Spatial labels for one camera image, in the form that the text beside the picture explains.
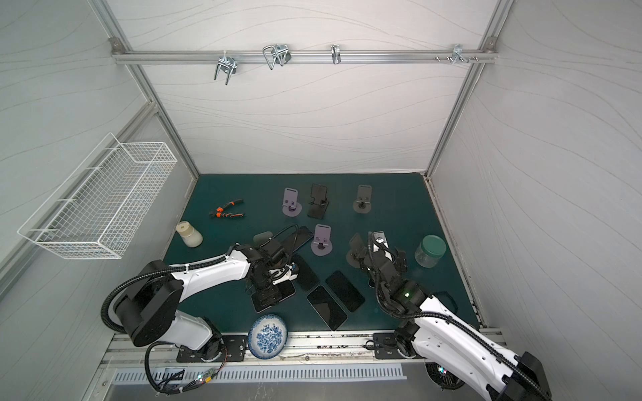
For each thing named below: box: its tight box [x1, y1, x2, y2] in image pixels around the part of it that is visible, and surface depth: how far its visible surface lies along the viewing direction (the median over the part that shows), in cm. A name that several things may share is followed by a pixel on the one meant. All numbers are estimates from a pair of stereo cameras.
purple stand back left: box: [281, 187, 303, 218], surface depth 104 cm
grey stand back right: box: [352, 184, 372, 214], surface depth 106 cm
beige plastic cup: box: [175, 220, 204, 249], surface depth 93 cm
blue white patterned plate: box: [247, 313, 289, 361], surface depth 76 cm
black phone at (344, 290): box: [325, 269, 366, 313], surface depth 88 cm
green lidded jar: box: [414, 233, 448, 269], surface depth 88 cm
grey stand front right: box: [346, 232, 370, 269], surface depth 90 cm
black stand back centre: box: [307, 182, 330, 220], surface depth 106 cm
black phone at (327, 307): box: [306, 284, 349, 331], surface depth 84 cm
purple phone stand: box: [310, 223, 333, 257], surface depth 92 cm
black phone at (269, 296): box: [250, 280, 296, 313], surface depth 76 cm
